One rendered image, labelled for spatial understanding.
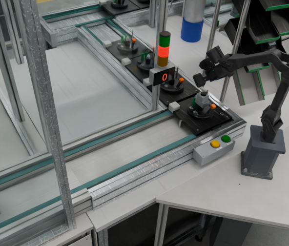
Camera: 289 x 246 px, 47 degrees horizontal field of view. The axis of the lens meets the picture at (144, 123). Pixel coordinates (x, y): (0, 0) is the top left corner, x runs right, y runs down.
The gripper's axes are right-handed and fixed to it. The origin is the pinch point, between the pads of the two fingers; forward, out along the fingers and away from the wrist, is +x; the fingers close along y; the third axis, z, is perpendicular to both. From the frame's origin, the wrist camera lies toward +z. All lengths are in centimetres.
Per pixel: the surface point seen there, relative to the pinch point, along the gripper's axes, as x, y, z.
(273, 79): 5.1, -47.5, -13.8
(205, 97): 5.2, 0.3, -8.4
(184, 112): 17.2, 7.6, -11.1
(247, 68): -8.2, -20.2, -3.5
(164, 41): -11.2, 20.5, 20.7
